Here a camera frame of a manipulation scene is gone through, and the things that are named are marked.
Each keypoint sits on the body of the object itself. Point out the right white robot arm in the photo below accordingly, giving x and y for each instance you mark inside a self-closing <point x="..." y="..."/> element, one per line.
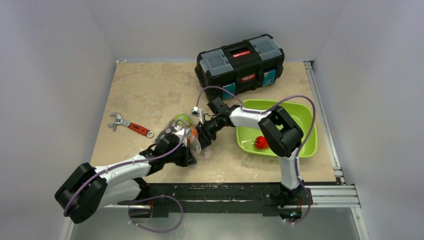
<point x="289" y="166"/>

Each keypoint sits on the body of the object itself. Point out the red handled adjustable wrench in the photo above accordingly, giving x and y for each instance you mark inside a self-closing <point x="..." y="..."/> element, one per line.
<point x="119" y="120"/>

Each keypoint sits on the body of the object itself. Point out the green plastic tray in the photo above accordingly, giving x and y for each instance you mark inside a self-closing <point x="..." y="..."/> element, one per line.
<point x="283" y="124"/>

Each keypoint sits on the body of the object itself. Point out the orange fake fruit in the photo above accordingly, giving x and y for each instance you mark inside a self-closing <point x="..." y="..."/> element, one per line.
<point x="194" y="133"/>

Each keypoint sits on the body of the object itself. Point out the clear zip top bag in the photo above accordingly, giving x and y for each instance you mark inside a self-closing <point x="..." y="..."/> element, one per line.
<point x="183" y="126"/>

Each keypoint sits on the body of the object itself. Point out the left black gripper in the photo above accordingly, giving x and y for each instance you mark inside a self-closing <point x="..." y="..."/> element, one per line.
<point x="188" y="158"/>

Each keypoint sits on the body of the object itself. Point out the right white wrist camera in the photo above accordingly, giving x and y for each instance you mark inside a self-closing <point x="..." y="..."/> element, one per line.
<point x="197" y="112"/>

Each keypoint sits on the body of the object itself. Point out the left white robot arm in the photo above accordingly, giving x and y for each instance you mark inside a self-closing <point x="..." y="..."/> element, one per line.
<point x="89" y="188"/>

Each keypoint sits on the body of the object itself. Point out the black metal base frame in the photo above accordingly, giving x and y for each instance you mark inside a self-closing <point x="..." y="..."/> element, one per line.
<point x="158" y="200"/>

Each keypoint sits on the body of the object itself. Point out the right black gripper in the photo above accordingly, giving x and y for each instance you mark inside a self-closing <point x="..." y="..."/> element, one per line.
<point x="204" y="133"/>

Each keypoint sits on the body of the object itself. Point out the green fake apple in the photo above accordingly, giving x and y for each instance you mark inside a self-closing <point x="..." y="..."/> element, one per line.
<point x="184" y="118"/>

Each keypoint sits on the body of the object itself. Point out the black plastic toolbox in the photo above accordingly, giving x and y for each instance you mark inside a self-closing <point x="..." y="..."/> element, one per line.
<point x="243" y="66"/>

